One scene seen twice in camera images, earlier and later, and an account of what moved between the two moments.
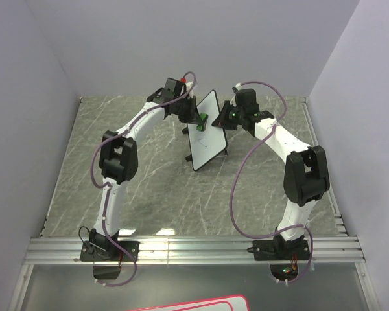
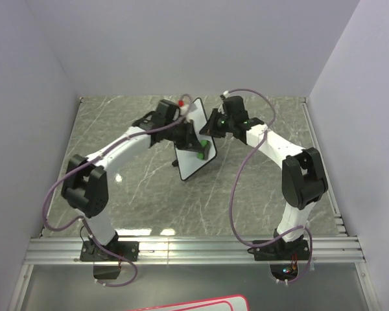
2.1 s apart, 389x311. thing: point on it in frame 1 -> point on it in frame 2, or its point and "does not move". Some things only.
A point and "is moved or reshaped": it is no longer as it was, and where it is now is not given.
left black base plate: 102,251 does not move
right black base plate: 275,250 does not move
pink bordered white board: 235,302 does not move
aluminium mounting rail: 330,250 does not move
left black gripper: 194,117 -> 190,140
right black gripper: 220,121 -> 209,129
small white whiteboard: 205,145 is moved or reshaped
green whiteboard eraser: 204,117 -> 201,155
